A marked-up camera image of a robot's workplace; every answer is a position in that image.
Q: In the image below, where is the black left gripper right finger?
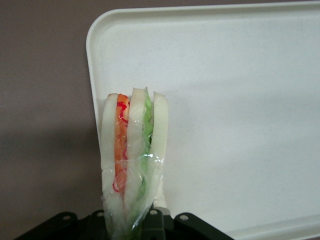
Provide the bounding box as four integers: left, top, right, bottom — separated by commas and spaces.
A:
142, 208, 235, 240

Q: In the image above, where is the plastic-wrapped sandwich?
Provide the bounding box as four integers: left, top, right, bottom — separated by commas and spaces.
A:
100, 86, 169, 240

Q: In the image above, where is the white rectangular tray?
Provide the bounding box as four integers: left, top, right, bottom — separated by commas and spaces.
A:
85, 1, 320, 240

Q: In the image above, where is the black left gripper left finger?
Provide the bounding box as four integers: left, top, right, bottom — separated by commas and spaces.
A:
14, 209, 110, 240

